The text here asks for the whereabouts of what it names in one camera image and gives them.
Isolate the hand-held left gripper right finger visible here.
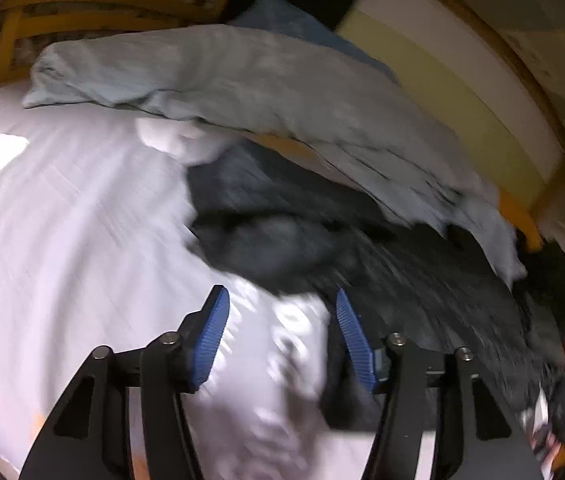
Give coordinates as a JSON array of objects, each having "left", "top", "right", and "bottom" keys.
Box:
[{"left": 336, "top": 288, "right": 543, "bottom": 480}]

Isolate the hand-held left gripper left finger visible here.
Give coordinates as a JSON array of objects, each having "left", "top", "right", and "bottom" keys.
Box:
[{"left": 18, "top": 285, "right": 230, "bottom": 480}]

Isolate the black down coat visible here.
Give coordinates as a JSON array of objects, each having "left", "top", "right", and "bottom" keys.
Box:
[{"left": 185, "top": 140, "right": 563, "bottom": 431}]

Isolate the black jacket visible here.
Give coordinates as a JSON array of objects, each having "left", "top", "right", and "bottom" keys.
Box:
[{"left": 512, "top": 242, "right": 565, "bottom": 361}]

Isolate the white bed sheet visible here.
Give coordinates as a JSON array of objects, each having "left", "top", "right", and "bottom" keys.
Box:
[{"left": 0, "top": 87, "right": 443, "bottom": 480}]

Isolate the light blue duvet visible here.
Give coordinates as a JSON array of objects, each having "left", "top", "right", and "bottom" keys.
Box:
[{"left": 22, "top": 24, "right": 528, "bottom": 281}]

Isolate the patterned beige curtain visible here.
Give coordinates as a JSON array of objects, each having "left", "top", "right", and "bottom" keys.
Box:
[{"left": 0, "top": 0, "right": 243, "bottom": 101}]

